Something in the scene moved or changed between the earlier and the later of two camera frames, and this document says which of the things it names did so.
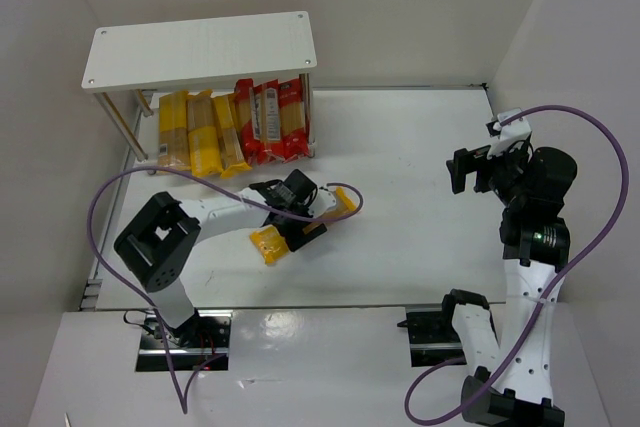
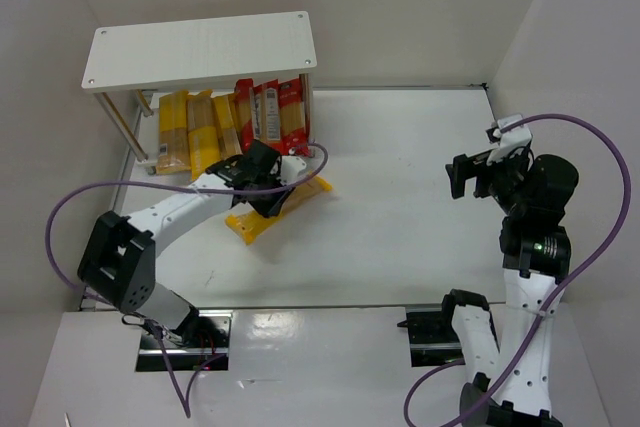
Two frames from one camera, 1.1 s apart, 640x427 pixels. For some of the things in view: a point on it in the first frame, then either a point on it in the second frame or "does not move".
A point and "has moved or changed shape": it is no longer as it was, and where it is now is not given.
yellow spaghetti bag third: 228,127 does not move
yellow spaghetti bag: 174,131 does not move
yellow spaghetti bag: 270,243 has moved or changed shape
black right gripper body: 481,169 does not move
